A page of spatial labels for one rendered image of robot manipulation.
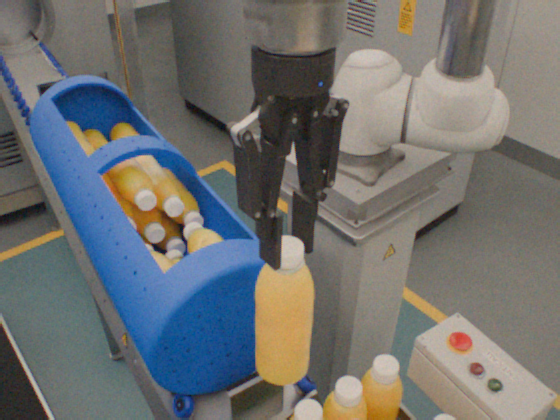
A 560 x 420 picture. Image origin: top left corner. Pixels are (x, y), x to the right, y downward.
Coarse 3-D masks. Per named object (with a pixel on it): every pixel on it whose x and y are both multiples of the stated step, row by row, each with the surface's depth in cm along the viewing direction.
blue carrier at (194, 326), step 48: (48, 96) 131; (96, 96) 141; (48, 144) 121; (144, 144) 107; (96, 192) 99; (192, 192) 122; (96, 240) 94; (240, 240) 84; (144, 288) 80; (192, 288) 75; (240, 288) 81; (144, 336) 78; (192, 336) 80; (240, 336) 87; (192, 384) 86
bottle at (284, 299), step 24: (264, 264) 61; (264, 288) 59; (288, 288) 58; (312, 288) 60; (264, 312) 60; (288, 312) 59; (312, 312) 62; (264, 336) 62; (288, 336) 61; (264, 360) 65; (288, 360) 63; (288, 384) 66
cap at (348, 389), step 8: (344, 376) 77; (336, 384) 76; (344, 384) 76; (352, 384) 76; (360, 384) 76; (336, 392) 76; (344, 392) 75; (352, 392) 75; (360, 392) 75; (344, 400) 75; (352, 400) 74
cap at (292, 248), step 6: (288, 240) 59; (294, 240) 59; (282, 246) 58; (288, 246) 58; (294, 246) 58; (300, 246) 58; (282, 252) 57; (288, 252) 57; (294, 252) 57; (300, 252) 57; (282, 258) 56; (288, 258) 56; (294, 258) 57; (300, 258) 57; (282, 264) 57; (288, 264) 57; (294, 264) 57
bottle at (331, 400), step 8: (328, 400) 78; (336, 400) 76; (360, 400) 76; (328, 408) 77; (336, 408) 76; (344, 408) 76; (352, 408) 76; (360, 408) 76; (328, 416) 77; (336, 416) 76; (344, 416) 76; (352, 416) 76; (360, 416) 76
